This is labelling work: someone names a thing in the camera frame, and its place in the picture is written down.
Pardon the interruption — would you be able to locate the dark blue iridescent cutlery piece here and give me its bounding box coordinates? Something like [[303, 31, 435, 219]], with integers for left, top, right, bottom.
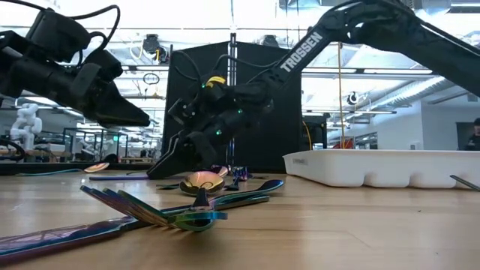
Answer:
[[223, 175, 242, 192]]

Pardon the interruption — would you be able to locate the black folding partition screen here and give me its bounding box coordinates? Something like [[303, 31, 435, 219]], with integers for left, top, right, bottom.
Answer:
[[161, 32, 303, 174]]

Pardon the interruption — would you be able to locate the black hanging cable loop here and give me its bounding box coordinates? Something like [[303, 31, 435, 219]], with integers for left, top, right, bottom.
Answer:
[[142, 72, 161, 86]]

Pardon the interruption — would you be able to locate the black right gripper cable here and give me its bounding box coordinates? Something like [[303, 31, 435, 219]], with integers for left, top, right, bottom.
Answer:
[[172, 49, 281, 101]]

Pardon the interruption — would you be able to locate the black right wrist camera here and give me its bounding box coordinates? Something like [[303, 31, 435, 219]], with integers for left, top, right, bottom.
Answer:
[[166, 96, 198, 128]]

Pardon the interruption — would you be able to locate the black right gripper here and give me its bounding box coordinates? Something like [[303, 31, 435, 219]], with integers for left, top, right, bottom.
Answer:
[[145, 74, 273, 181]]

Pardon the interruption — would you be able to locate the iridescent rainbow fork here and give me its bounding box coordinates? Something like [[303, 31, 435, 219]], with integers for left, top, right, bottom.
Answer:
[[232, 166, 249, 182], [449, 175, 480, 193], [80, 178, 285, 230]]

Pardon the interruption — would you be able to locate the purple-handled iridescent fork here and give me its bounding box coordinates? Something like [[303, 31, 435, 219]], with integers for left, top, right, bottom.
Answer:
[[88, 173, 151, 182]]

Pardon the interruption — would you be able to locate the iridescent rainbow table knife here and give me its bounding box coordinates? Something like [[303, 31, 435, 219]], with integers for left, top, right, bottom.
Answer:
[[0, 194, 271, 266]]

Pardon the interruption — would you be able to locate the black equipment cabinet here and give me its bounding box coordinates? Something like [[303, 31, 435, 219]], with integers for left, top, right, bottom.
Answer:
[[301, 115, 329, 152]]

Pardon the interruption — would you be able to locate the person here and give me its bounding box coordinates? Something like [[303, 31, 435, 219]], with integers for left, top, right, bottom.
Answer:
[[464, 118, 480, 152]]

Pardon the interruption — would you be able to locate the black metal frame rack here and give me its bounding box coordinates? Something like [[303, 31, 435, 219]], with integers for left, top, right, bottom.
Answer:
[[62, 127, 128, 163]]

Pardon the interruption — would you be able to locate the gold-bowl iridescent spoon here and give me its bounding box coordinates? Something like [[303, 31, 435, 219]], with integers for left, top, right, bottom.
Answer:
[[168, 171, 229, 233]]

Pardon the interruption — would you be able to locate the small copper-bowl iridescent spoon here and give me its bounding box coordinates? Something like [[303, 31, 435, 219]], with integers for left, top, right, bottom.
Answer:
[[16, 161, 110, 177]]

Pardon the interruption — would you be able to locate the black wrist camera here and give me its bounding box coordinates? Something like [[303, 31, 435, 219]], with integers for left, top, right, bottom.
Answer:
[[25, 7, 92, 64], [166, 96, 198, 128]]

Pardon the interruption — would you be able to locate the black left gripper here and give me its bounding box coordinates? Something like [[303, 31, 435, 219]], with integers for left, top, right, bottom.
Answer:
[[0, 31, 151, 128]]

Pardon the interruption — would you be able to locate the white plastic cutlery tray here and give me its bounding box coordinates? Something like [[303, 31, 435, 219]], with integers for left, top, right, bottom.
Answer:
[[283, 149, 480, 190]]

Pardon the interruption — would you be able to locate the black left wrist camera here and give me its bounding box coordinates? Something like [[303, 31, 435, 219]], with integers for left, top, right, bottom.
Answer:
[[25, 7, 92, 64]]

